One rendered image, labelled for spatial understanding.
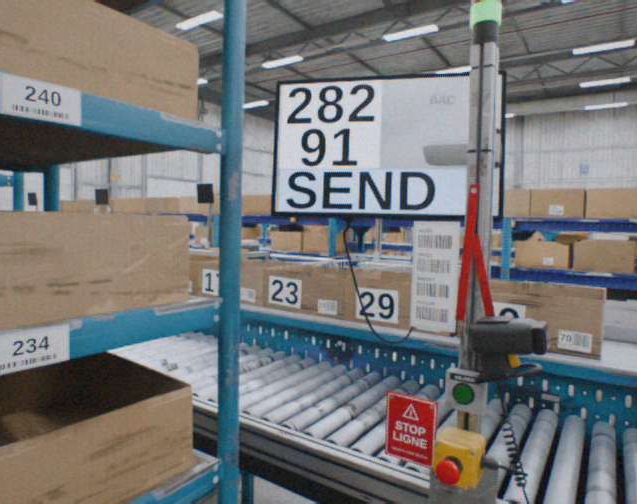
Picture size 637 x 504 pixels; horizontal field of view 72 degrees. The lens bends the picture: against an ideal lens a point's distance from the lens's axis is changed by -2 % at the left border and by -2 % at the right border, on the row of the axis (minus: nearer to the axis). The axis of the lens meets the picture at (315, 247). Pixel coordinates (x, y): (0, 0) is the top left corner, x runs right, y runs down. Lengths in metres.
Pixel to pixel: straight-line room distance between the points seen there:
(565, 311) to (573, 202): 4.57
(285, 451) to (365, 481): 0.21
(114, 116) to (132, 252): 0.14
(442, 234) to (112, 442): 0.60
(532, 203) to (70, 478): 5.76
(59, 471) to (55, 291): 0.17
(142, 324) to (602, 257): 5.41
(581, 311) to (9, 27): 1.34
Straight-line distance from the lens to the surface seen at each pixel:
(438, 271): 0.84
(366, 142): 0.97
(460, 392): 0.84
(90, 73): 0.49
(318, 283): 1.68
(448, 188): 0.94
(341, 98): 1.01
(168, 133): 0.49
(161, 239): 0.53
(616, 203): 5.93
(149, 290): 0.53
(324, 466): 1.07
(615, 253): 5.66
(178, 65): 0.56
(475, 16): 0.90
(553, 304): 1.41
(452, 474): 0.81
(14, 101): 0.42
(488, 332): 0.77
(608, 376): 1.38
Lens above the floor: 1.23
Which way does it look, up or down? 3 degrees down
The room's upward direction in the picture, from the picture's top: 1 degrees clockwise
